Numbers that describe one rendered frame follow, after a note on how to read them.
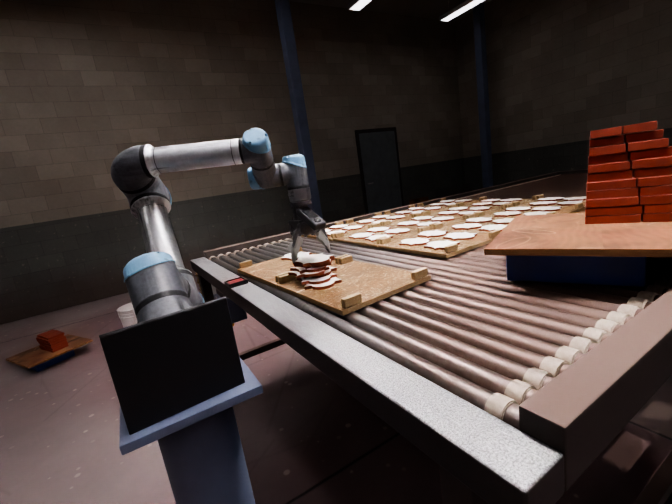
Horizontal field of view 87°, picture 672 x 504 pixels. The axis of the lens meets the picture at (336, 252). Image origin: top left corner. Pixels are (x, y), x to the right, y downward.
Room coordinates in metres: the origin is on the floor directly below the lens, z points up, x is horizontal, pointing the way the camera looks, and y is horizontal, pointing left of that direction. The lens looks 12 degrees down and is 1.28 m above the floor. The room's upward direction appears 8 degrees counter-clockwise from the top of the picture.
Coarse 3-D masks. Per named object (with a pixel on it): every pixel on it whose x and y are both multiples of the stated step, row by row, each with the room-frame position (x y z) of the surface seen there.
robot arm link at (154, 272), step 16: (144, 256) 0.82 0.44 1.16; (160, 256) 0.83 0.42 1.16; (128, 272) 0.80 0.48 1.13; (144, 272) 0.79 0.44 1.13; (160, 272) 0.80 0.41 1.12; (176, 272) 0.84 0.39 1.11; (128, 288) 0.79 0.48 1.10; (144, 288) 0.76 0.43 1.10; (160, 288) 0.77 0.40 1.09; (176, 288) 0.79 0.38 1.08
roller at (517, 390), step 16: (224, 256) 2.03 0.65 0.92; (352, 320) 0.86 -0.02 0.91; (368, 320) 0.82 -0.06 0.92; (384, 336) 0.75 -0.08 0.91; (400, 336) 0.72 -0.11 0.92; (416, 352) 0.66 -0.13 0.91; (432, 352) 0.63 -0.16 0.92; (448, 352) 0.62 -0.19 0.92; (448, 368) 0.59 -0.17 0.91; (464, 368) 0.57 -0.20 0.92; (480, 368) 0.55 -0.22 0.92; (480, 384) 0.53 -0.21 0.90; (496, 384) 0.51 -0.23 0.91; (512, 384) 0.49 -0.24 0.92; (528, 384) 0.49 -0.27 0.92
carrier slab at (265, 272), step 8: (256, 264) 1.60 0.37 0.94; (264, 264) 1.58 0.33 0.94; (272, 264) 1.55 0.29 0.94; (280, 264) 1.53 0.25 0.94; (288, 264) 1.50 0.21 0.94; (336, 264) 1.38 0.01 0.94; (240, 272) 1.53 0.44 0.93; (248, 272) 1.47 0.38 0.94; (256, 272) 1.44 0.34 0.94; (264, 272) 1.42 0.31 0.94; (272, 272) 1.40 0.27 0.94; (280, 272) 1.38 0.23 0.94; (264, 280) 1.31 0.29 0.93; (272, 280) 1.28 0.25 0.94
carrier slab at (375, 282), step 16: (336, 272) 1.26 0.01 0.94; (352, 272) 1.23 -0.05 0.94; (368, 272) 1.19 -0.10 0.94; (384, 272) 1.17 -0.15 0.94; (400, 272) 1.14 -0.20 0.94; (288, 288) 1.15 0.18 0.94; (304, 288) 1.12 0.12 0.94; (336, 288) 1.07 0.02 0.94; (352, 288) 1.04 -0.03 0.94; (368, 288) 1.02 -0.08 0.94; (384, 288) 1.00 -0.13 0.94; (400, 288) 0.99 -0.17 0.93; (320, 304) 0.97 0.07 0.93; (336, 304) 0.93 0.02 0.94; (368, 304) 0.92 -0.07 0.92
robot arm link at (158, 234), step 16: (128, 192) 1.10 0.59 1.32; (144, 192) 1.11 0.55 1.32; (160, 192) 1.14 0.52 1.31; (144, 208) 1.09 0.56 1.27; (160, 208) 1.11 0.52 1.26; (144, 224) 1.06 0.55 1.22; (160, 224) 1.06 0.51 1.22; (144, 240) 1.04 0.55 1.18; (160, 240) 1.02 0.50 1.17; (176, 256) 1.01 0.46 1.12; (192, 288) 0.92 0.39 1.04
